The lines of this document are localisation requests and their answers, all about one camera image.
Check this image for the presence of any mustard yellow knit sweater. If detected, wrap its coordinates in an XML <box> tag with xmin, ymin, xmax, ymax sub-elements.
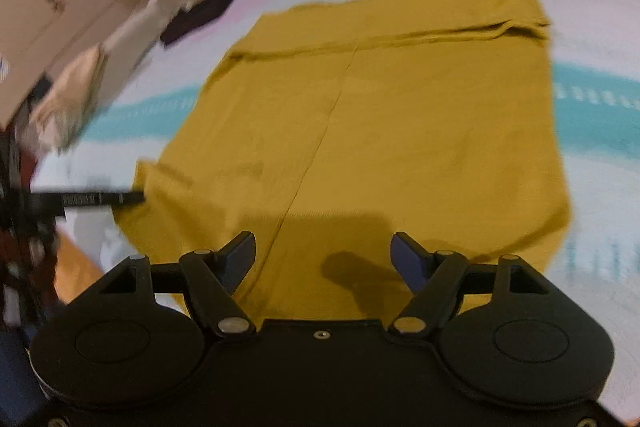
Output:
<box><xmin>114</xmin><ymin>0</ymin><xmax>570</xmax><ymax>321</ymax></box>

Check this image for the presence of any dark striped folded garment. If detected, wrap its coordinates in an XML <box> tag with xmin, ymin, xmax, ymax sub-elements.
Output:
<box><xmin>160</xmin><ymin>0</ymin><xmax>234</xmax><ymax>46</ymax></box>

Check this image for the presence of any floral bed sheet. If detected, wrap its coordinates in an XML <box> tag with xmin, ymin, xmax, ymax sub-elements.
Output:
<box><xmin>32</xmin><ymin>0</ymin><xmax>639</xmax><ymax>418</ymax></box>

